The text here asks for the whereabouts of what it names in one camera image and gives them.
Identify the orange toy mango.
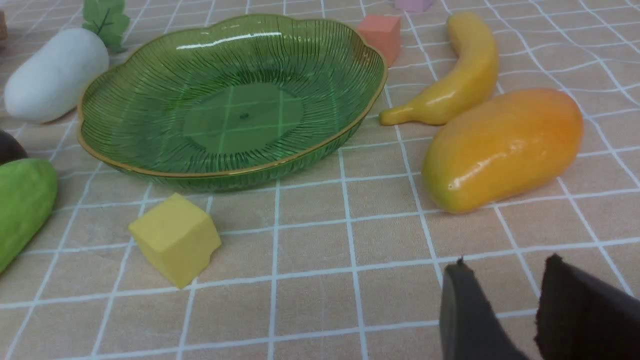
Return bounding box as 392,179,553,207
422,88,585,214

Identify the yellow toy banana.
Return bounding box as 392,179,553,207
379,11,499,126

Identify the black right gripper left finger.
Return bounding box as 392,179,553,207
439,257,528,360

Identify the yellow foam cube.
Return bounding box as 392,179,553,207
128,193,222,289

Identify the dark purple toy mangosteen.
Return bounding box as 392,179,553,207
0,129,29,166

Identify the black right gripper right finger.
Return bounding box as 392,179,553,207
534,254,640,360

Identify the white toy radish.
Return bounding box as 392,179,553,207
4,0,130,125

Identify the green toy gourd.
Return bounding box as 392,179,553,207
0,158,58,272

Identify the orange foam cube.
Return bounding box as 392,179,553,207
357,14,402,68

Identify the green glass leaf plate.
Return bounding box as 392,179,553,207
77,13,388,193

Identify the pink foam cube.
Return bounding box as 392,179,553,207
393,0,434,13

